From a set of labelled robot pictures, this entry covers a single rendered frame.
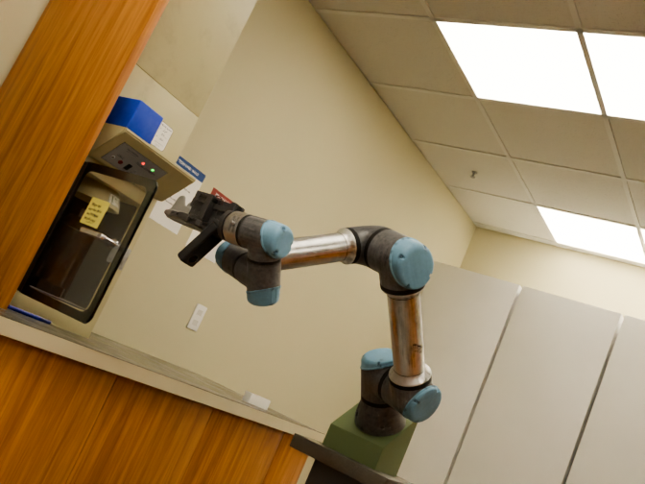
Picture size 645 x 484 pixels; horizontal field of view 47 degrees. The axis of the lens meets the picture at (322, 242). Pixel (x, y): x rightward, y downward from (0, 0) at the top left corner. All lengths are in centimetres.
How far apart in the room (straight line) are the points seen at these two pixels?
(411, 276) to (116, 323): 149
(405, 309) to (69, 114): 105
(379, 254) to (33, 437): 97
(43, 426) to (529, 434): 312
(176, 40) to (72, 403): 109
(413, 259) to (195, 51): 102
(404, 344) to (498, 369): 273
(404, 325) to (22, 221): 103
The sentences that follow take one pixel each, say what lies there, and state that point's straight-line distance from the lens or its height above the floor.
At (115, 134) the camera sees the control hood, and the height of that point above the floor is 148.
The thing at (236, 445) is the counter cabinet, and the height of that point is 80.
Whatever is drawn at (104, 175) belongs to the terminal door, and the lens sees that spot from 209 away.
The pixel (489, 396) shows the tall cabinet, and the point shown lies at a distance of 464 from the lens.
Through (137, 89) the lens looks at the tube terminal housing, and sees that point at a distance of 227.
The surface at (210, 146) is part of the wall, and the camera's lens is 312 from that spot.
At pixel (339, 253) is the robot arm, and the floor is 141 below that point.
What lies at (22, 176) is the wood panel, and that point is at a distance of 219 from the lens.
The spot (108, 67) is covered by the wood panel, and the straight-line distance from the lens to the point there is 216.
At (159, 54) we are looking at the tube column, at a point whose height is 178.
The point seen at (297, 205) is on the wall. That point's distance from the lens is 363.
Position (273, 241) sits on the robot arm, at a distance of 156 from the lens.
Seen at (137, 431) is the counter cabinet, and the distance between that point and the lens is 224.
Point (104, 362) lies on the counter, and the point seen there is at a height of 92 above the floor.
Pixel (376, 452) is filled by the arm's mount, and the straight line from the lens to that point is 218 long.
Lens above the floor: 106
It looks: 11 degrees up
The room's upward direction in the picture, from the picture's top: 24 degrees clockwise
